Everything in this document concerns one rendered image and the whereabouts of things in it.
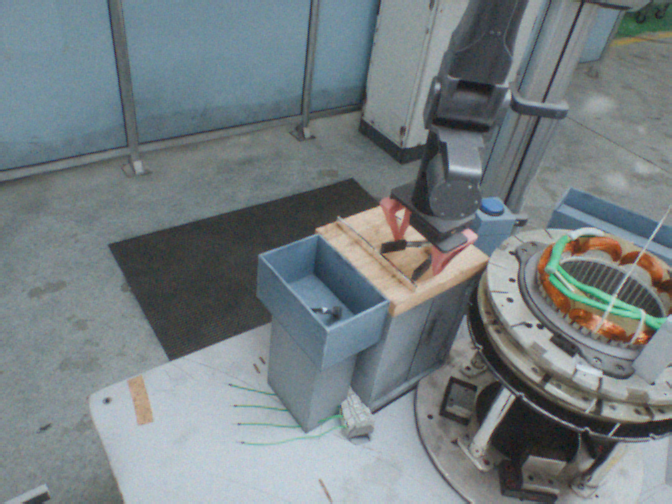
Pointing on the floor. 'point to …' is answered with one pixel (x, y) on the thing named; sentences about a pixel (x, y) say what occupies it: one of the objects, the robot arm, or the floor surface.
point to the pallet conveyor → (31, 496)
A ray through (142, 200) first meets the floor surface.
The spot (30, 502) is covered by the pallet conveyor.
